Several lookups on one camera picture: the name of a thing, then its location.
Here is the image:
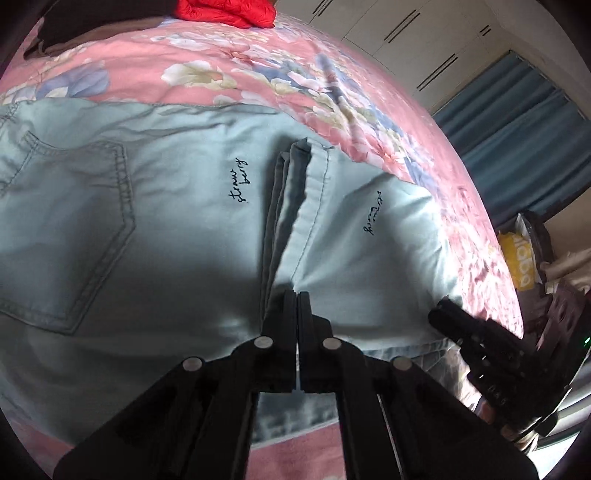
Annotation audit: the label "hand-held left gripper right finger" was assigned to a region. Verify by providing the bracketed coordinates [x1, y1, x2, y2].
[297, 290, 540, 480]

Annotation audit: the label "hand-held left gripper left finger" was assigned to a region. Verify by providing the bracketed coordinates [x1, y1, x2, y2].
[52, 290, 297, 480]

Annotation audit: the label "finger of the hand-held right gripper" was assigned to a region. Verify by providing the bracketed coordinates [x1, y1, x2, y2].
[438, 296, 528, 357]
[428, 307, 514, 376]

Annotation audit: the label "light blue strawberry print pants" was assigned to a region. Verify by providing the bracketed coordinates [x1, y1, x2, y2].
[0, 98, 465, 446]

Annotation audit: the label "yellow bag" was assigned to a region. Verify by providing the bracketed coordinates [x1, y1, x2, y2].
[498, 230, 539, 292]

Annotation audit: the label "blue curtain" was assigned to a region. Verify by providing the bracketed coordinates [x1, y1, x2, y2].
[431, 50, 583, 224]

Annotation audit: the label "pink floral blanket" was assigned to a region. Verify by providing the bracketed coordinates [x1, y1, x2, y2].
[0, 11, 527, 480]

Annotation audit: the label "white wardrobe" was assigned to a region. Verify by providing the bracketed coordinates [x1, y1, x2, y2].
[272, 0, 512, 114]

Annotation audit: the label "red folded garment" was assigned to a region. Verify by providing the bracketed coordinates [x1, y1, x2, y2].
[174, 0, 279, 29]

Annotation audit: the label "brown folded garment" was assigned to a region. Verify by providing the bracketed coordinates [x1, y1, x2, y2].
[23, 18, 178, 60]

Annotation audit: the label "black folded garment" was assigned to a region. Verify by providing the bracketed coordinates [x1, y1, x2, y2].
[39, 0, 182, 48]

